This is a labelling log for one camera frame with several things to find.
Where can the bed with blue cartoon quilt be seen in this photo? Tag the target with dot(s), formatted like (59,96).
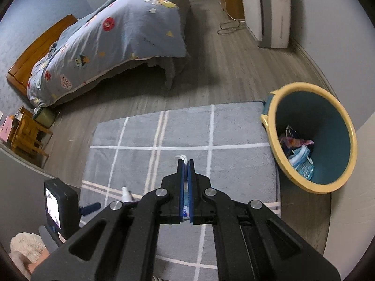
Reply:
(118,35)

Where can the teal bin with yellow rim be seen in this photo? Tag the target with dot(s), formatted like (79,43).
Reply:
(318,116)

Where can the pink purple snack wrapper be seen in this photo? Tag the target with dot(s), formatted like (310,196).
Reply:
(291,142)

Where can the wooden headboard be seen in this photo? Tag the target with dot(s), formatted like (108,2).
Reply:
(19,73)

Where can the white tissue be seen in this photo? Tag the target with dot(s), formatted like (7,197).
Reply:
(126,195)

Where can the grey checked cushion mat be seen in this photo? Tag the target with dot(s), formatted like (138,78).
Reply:
(226,142)

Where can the white grey air purifier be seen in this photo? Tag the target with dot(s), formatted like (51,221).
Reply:
(268,22)

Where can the blue face mask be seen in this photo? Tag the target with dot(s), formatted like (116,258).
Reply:
(300,160)

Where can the person's left hand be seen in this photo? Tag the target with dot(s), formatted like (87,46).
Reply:
(27,252)

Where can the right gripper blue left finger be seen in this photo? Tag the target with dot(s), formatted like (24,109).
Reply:
(172,204)

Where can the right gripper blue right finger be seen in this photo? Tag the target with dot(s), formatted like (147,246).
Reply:
(199,209)

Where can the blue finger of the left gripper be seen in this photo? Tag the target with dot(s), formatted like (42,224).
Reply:
(89,209)

